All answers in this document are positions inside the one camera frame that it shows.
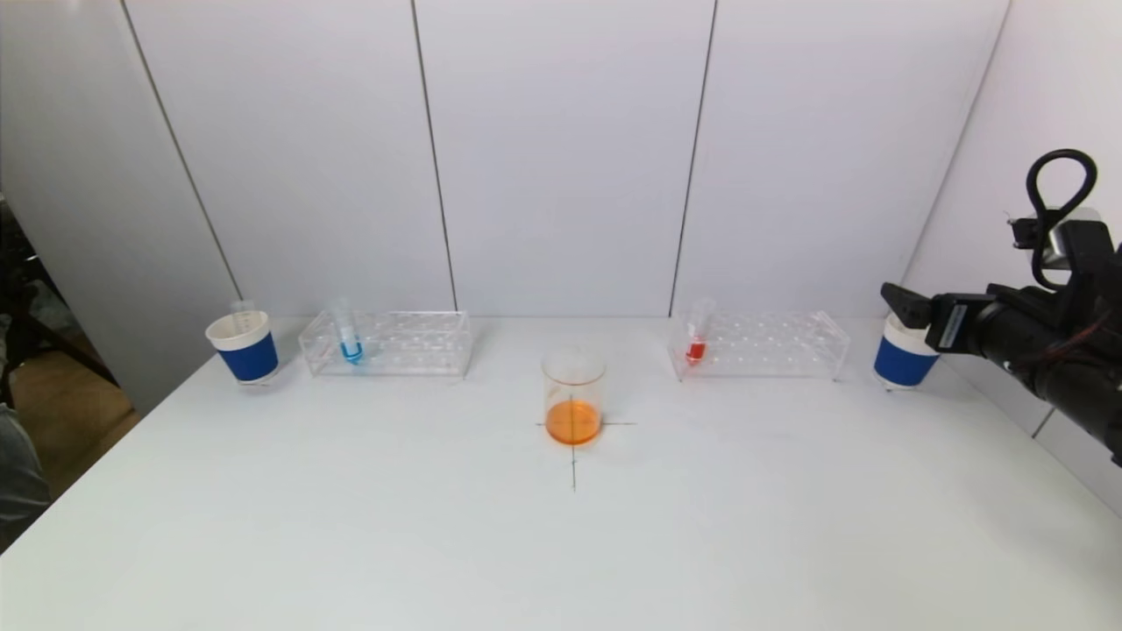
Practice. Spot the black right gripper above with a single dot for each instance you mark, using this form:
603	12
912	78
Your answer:
950	322

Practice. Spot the clear graduated plastic test tube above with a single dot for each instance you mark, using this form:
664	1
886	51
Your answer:
242	310

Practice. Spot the clear acrylic test tube rack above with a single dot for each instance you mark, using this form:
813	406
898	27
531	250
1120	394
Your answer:
403	346
763	346

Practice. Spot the test tube with red liquid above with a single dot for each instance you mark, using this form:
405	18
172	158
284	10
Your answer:
696	350

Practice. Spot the clear glass beaker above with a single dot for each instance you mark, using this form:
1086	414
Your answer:
573	412

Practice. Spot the test tube with blue liquid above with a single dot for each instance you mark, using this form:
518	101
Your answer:
351	346

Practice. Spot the blue white paper cup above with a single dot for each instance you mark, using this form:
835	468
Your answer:
250	358
901	364

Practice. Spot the black metal stand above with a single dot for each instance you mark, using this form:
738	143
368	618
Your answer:
17	289

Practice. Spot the person in grey clothing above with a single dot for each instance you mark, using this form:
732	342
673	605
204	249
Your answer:
19	464

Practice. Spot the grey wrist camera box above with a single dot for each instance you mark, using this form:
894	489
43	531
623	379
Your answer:
1056	245

